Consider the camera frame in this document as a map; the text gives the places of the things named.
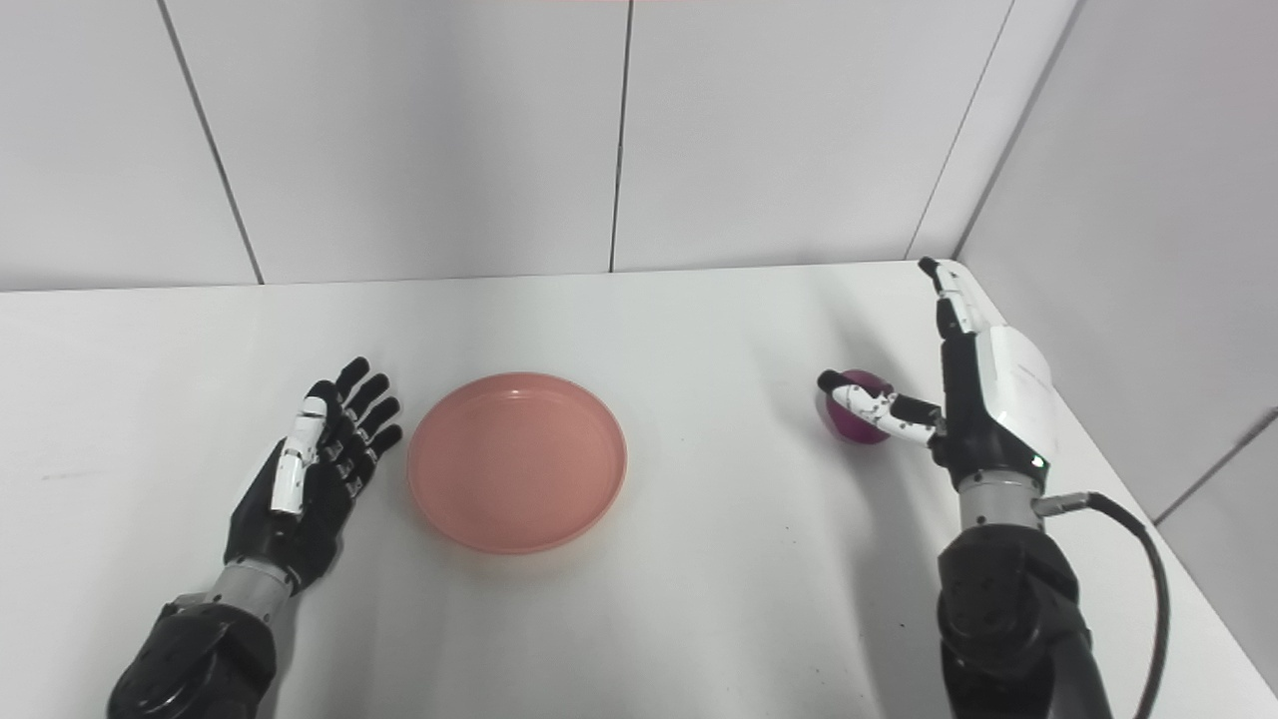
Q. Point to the purple red onion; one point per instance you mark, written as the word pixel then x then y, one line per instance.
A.
pixel 857 427

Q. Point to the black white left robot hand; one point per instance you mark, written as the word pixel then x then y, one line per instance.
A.
pixel 300 539

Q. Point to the pink round plate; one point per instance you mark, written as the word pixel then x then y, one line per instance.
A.
pixel 517 461

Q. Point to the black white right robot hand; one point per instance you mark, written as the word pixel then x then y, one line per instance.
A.
pixel 1003 399

